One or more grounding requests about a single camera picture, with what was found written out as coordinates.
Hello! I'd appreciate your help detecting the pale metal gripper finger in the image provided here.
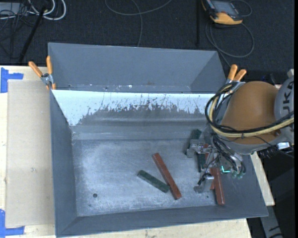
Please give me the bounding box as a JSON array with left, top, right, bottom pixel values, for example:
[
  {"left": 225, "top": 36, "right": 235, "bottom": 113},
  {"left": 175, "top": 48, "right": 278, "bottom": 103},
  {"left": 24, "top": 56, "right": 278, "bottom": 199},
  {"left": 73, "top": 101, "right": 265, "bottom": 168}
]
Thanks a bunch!
[
  {"left": 193, "top": 173, "right": 215, "bottom": 193},
  {"left": 187, "top": 139, "right": 207, "bottom": 158}
]

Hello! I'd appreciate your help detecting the dark green flat block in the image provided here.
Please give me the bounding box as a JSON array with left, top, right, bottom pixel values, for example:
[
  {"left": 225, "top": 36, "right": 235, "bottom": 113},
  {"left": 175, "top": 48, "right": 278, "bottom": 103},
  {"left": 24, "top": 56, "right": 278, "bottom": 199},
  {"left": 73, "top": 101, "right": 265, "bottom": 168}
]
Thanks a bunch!
[
  {"left": 184, "top": 129, "right": 203, "bottom": 156},
  {"left": 137, "top": 170, "right": 170, "bottom": 193},
  {"left": 197, "top": 153, "right": 207, "bottom": 173}
]

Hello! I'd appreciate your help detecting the red-brown flat block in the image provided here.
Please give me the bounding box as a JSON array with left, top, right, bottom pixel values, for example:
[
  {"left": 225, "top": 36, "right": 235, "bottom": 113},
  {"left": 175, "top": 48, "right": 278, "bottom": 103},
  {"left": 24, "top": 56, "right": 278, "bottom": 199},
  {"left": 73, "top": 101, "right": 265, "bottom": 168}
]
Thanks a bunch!
[
  {"left": 210, "top": 167, "right": 226, "bottom": 206},
  {"left": 152, "top": 153, "right": 182, "bottom": 200}
]

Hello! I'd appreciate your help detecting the grey metal bin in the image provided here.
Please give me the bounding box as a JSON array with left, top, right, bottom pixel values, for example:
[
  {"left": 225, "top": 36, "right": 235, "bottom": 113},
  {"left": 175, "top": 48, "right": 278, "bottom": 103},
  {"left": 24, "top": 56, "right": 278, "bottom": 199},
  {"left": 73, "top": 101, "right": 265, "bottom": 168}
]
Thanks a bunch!
[{"left": 47, "top": 42, "right": 269, "bottom": 238}]

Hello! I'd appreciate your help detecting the pale flat board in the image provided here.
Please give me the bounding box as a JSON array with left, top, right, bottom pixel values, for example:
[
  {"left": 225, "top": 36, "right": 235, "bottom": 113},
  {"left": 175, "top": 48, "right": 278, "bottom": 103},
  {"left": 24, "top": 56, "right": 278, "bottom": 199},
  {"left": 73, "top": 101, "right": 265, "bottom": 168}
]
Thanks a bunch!
[{"left": 4, "top": 79, "right": 56, "bottom": 229}]

